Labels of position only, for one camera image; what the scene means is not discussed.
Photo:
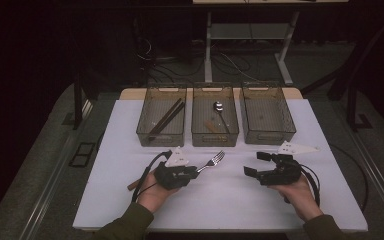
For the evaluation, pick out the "metal spoon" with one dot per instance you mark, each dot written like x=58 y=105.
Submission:
x=218 y=106

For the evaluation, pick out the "brown chopstick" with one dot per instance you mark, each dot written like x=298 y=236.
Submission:
x=165 y=116

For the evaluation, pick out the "metal floor rail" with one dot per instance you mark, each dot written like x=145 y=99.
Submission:
x=380 y=180
x=51 y=183

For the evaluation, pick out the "black metal stand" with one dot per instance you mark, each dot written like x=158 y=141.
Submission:
x=77 y=106
x=352 y=110

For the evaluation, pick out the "white table mat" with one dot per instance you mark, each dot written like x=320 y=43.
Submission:
x=226 y=206

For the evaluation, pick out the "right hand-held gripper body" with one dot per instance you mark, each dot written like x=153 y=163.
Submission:
x=281 y=171

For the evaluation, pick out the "person's left hand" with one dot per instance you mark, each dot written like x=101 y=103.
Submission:
x=155 y=196

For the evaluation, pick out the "smoky transparent plastic bin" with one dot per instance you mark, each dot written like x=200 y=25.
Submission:
x=162 y=115
x=266 y=115
x=214 y=115

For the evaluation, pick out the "white metal desk frame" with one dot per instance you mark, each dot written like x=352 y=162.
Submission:
x=208 y=50

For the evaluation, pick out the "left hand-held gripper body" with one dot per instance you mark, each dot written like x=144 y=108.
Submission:
x=171 y=176

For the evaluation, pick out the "person's right hand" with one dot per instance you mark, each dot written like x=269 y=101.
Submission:
x=300 y=200

